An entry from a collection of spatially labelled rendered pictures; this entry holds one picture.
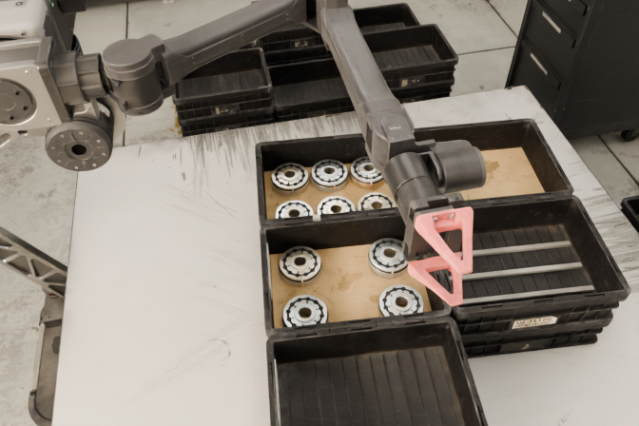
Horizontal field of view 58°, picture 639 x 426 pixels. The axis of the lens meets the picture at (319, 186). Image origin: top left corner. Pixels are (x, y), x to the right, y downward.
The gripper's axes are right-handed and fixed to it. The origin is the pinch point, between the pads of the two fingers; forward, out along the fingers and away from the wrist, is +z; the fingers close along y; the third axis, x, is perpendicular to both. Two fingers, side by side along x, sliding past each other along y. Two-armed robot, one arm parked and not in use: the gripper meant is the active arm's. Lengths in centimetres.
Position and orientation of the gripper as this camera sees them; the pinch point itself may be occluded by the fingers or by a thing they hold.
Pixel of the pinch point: (458, 283)
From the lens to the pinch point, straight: 68.8
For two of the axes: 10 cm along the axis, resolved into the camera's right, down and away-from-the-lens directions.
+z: 2.2, 7.0, -6.8
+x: -9.7, 1.7, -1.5
